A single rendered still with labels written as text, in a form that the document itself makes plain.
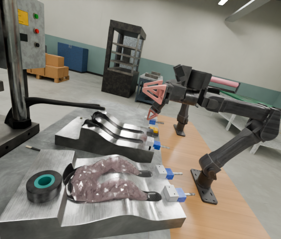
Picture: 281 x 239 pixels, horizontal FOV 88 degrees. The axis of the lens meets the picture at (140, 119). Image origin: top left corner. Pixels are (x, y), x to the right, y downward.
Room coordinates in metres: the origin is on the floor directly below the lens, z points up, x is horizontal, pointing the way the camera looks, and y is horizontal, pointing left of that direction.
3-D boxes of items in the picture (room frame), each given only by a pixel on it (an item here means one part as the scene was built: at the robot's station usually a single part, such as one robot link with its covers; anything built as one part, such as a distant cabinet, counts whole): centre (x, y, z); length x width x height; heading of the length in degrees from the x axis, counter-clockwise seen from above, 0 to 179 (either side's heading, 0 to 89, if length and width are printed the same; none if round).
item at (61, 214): (0.38, 0.05, 0.85); 0.50 x 0.26 x 0.11; 109
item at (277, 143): (3.91, -2.88, 0.51); 2.40 x 1.13 x 1.02; 1
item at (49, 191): (0.28, 0.21, 0.93); 0.08 x 0.08 x 0.04
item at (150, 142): (0.69, -0.13, 0.89); 0.13 x 0.05 x 0.05; 92
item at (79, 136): (0.74, 0.15, 0.87); 0.50 x 0.26 x 0.14; 92
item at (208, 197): (0.57, -0.37, 0.84); 0.20 x 0.07 x 0.08; 2
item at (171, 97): (0.56, -0.10, 1.20); 0.10 x 0.07 x 0.07; 2
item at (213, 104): (0.56, -0.19, 1.24); 0.12 x 0.09 x 0.12; 92
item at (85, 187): (0.39, 0.05, 0.90); 0.26 x 0.18 x 0.08; 109
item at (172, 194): (0.43, -0.22, 0.85); 0.13 x 0.05 x 0.05; 109
